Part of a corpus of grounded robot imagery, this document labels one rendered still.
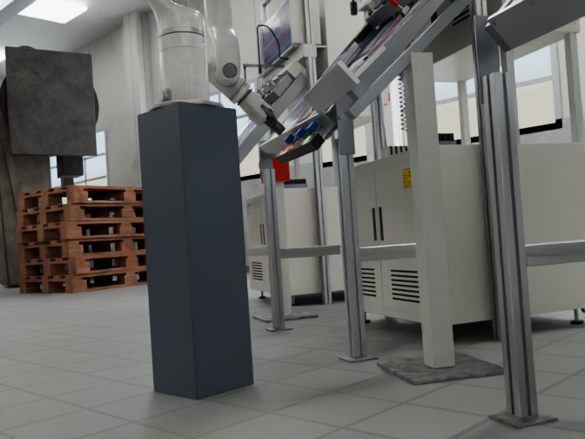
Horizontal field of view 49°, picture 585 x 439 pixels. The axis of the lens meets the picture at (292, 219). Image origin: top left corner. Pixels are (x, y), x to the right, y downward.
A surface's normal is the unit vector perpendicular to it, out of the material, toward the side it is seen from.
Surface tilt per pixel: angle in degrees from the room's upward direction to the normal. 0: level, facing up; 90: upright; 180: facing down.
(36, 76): 90
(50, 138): 90
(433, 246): 90
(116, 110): 90
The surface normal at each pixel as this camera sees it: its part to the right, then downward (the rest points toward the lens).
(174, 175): -0.69, 0.03
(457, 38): -0.94, 0.05
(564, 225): 0.33, -0.05
